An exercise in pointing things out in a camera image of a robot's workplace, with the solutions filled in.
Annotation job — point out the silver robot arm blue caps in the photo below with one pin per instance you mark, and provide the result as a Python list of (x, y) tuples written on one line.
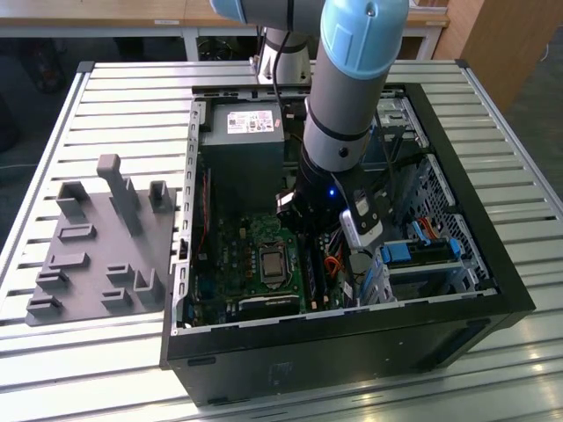
[(347, 88)]

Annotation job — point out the black RAM slot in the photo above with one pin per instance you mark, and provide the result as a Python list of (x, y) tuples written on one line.
[(303, 290)]

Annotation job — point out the CPU socket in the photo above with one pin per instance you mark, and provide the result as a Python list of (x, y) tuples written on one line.
[(272, 246)]

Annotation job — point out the grey power supply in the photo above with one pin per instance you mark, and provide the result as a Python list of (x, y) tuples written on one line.
[(242, 176)]

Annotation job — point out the round grey speaker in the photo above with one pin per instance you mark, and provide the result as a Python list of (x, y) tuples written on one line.
[(363, 266)]

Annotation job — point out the silver CPU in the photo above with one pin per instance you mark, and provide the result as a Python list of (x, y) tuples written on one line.
[(272, 266)]

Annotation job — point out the hard disk in blue carrier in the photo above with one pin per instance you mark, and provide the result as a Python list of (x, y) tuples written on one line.
[(396, 254)]

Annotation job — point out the green motherboard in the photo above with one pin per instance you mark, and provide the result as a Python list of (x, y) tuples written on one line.
[(233, 264)]

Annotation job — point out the large metal disk bay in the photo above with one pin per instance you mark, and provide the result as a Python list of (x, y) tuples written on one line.
[(393, 116)]

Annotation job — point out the black graphics card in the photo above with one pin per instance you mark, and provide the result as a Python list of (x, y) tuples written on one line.
[(268, 306)]

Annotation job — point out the small metal disk bay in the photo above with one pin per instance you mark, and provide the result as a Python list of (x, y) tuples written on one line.
[(422, 281)]

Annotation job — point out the black PC case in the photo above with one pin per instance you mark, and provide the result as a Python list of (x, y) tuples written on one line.
[(308, 356)]

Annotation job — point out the wooden cabinet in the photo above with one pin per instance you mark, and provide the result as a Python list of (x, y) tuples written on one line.
[(506, 44)]

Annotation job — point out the grey parts rack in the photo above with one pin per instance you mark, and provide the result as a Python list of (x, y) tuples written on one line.
[(88, 272)]

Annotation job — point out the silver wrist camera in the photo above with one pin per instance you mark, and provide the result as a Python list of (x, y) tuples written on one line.
[(358, 230)]

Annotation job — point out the wooden desk white frame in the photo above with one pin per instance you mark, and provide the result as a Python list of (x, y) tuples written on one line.
[(132, 13)]

